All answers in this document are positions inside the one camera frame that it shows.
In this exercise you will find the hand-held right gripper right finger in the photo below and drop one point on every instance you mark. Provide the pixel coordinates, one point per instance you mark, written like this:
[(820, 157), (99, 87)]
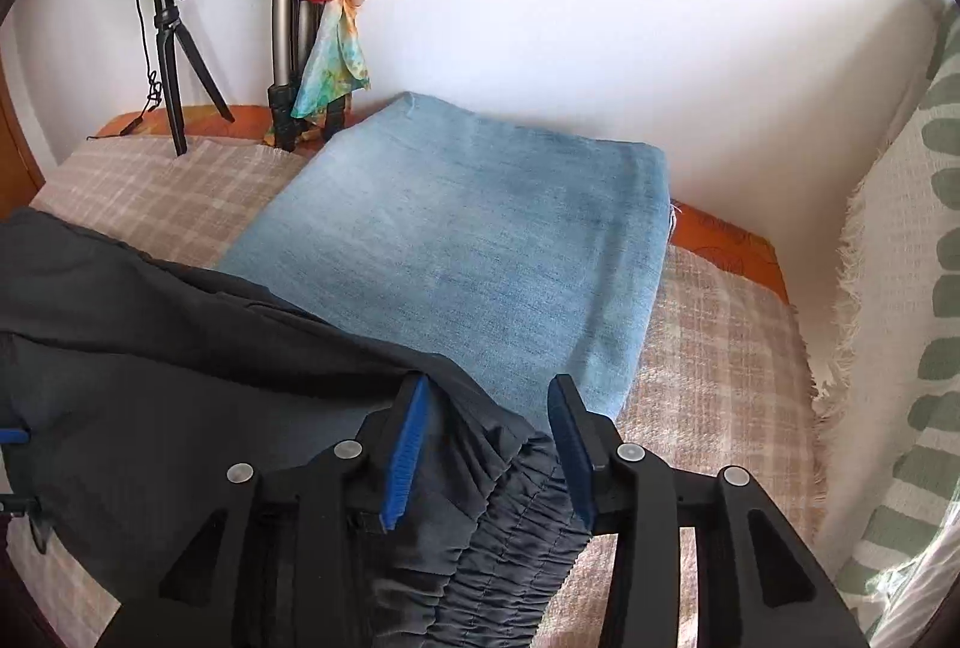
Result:
[(570, 453)]

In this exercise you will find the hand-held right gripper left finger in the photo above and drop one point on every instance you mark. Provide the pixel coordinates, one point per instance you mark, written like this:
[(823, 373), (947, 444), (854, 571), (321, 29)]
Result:
[(401, 460)]

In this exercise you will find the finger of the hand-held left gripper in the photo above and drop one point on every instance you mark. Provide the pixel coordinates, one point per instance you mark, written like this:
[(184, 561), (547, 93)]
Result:
[(30, 513), (13, 436)]

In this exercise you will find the black pants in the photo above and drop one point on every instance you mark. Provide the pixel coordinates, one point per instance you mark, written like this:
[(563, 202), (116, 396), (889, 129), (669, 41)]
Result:
[(187, 378)]

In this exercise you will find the beige plaid blanket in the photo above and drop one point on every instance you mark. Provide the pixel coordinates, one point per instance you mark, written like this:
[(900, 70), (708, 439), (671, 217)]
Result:
[(720, 378)]

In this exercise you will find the folded blue jeans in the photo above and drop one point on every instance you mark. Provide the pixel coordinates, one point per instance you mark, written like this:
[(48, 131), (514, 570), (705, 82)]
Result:
[(465, 228)]

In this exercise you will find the green leaf pattern pillow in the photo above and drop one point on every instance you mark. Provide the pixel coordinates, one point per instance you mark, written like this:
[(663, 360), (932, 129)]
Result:
[(900, 243)]

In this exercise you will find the small black tripod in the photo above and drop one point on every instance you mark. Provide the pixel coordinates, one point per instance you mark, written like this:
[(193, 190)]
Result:
[(169, 70)]

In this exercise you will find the folded silver tripod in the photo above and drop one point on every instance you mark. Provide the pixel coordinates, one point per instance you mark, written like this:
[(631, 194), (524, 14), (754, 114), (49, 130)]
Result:
[(281, 18)]

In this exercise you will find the wooden frame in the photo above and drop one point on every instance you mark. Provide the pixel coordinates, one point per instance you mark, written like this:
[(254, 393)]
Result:
[(15, 168)]

